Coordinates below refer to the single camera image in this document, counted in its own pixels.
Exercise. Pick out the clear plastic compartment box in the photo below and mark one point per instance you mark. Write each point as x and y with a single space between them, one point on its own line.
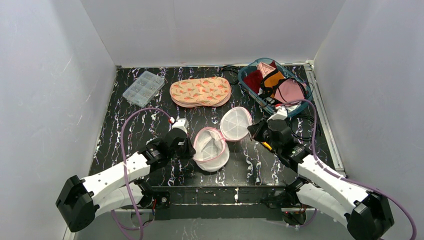
144 89

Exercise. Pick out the teal plastic basin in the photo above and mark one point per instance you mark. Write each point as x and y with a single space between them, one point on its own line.
283 69

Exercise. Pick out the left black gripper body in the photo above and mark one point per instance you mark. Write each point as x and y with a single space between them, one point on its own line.
185 148

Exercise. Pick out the pink black bra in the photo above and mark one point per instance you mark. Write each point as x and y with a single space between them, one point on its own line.
290 91

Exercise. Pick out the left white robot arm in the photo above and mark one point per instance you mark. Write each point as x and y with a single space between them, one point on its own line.
81 200

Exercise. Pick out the white bra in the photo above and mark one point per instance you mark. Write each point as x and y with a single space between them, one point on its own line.
272 104

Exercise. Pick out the dark red cloth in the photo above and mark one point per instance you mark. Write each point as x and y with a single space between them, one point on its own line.
253 80

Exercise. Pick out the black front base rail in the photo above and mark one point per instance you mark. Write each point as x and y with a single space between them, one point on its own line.
228 202

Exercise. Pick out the floral mesh laundry bag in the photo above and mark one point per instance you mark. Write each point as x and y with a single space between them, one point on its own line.
201 92

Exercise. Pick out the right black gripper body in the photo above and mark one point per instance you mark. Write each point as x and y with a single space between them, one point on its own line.
257 131

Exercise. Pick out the pink bra in basin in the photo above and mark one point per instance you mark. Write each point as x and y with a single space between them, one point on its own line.
265 69

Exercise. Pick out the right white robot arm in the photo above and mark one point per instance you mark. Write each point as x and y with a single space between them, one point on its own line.
366 214

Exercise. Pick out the yellow handled screwdriver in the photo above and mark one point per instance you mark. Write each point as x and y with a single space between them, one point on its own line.
266 145

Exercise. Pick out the orange black bra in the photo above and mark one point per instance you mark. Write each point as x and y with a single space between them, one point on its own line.
269 85

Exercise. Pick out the white round mesh laundry bag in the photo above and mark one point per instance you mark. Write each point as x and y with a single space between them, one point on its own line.
211 144

